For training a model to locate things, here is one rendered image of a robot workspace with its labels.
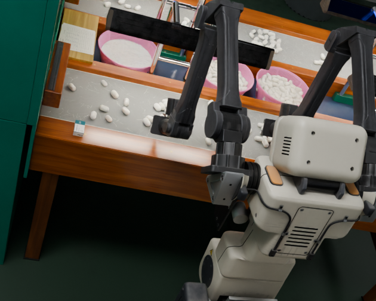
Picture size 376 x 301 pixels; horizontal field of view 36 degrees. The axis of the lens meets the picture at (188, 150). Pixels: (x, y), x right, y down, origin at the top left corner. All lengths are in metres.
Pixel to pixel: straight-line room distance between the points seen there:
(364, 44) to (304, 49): 1.25
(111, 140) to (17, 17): 0.60
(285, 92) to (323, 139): 1.25
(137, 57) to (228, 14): 0.92
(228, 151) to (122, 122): 0.77
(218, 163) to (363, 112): 0.49
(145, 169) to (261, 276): 0.60
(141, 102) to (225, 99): 0.80
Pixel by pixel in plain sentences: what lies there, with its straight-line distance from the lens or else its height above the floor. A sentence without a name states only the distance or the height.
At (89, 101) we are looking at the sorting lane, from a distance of 2.21.
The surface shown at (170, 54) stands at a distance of 2.63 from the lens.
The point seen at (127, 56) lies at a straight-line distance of 2.50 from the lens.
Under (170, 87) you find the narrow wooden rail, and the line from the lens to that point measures 2.37.
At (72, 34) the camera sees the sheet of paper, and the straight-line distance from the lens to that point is 2.45.
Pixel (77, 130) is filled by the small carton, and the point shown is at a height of 0.79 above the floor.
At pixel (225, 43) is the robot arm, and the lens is 1.61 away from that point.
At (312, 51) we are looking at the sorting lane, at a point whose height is 0.74.
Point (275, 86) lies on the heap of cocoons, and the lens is 2.70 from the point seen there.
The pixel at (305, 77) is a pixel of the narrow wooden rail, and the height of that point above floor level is 0.75.
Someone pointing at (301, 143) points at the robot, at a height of 1.35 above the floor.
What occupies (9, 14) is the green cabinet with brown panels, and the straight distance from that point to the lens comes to 1.68.
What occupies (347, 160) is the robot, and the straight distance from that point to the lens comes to 1.49.
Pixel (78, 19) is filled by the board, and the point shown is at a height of 0.78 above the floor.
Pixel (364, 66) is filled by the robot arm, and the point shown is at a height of 1.38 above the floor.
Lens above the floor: 2.19
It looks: 42 degrees down
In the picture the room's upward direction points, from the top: 24 degrees clockwise
